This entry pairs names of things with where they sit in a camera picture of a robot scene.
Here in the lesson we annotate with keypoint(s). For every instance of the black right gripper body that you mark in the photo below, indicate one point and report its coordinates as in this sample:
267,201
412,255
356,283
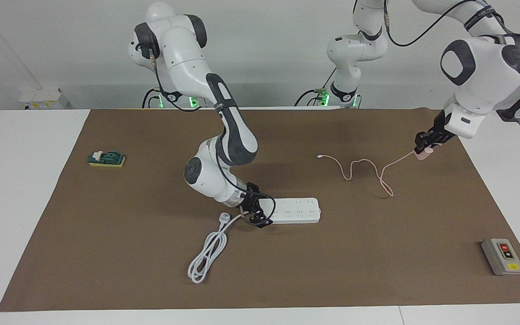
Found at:
254,201

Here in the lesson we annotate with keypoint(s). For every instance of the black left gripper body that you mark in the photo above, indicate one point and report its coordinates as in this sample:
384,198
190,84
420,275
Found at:
434,133

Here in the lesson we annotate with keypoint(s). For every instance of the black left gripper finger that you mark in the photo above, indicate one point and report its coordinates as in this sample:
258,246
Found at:
418,145
429,145

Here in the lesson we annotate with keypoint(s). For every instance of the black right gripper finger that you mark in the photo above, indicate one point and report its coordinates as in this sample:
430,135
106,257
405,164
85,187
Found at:
263,223
249,215

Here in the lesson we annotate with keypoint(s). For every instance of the pink charger adapter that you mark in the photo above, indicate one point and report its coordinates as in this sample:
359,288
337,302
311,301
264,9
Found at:
423,155

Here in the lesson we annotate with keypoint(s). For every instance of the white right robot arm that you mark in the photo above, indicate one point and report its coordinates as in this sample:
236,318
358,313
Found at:
183,58

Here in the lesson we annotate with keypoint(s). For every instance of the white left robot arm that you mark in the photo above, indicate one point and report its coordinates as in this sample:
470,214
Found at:
481,76

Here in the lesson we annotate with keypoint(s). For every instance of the brown table mat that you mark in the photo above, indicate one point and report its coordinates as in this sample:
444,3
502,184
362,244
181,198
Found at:
106,234

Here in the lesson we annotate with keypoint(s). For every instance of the white box yellow labels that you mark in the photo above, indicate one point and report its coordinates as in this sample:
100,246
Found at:
43,97

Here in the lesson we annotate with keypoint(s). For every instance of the grey push-button switch box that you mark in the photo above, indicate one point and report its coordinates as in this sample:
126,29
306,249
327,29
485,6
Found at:
501,257

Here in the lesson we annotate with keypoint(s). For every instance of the green knife switch yellow base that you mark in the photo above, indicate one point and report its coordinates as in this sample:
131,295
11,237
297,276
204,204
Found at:
106,159

